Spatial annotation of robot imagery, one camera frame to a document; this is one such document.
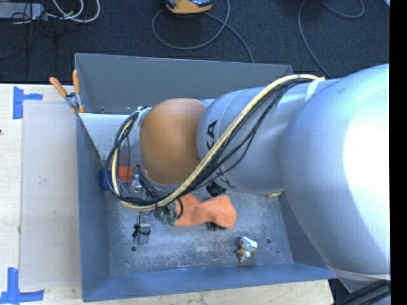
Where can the orange-red rectangular object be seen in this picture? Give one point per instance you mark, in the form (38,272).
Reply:
(126,174)

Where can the pale yellow object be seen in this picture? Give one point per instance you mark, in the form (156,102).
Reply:
(274,194)

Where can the black cylinder on white bracket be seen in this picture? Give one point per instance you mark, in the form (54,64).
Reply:
(216,189)

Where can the small white toy figure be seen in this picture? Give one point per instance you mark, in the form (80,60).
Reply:
(248,246)

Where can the small black object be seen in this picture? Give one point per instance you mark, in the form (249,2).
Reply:
(214,226)

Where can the blue rectangular object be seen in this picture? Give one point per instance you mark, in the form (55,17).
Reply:
(103,180)

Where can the grey metal bin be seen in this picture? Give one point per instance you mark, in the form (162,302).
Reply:
(197,249)

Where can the orange cloth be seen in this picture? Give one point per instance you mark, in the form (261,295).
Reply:
(206,213)

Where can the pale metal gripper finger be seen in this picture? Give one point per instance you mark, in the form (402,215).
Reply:
(142,239)
(146,229)

